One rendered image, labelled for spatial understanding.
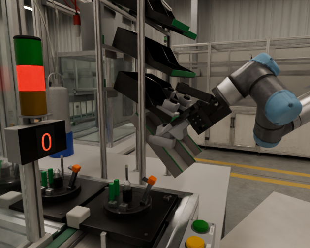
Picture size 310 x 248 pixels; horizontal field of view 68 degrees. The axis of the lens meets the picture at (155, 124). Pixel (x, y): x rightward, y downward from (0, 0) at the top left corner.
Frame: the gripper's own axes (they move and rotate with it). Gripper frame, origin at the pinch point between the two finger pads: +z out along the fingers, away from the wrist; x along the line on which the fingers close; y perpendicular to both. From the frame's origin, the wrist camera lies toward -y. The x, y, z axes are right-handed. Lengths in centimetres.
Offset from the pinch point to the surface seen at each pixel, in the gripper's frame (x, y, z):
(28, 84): -33.7, -21.2, 6.4
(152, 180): -12.8, 9.8, 6.8
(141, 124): 7.5, -7.0, 8.6
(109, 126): 75, -30, 58
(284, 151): 383, 132, -29
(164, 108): 9.3, -6.8, -1.5
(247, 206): 189, 110, 37
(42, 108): -31.5, -16.6, 8.6
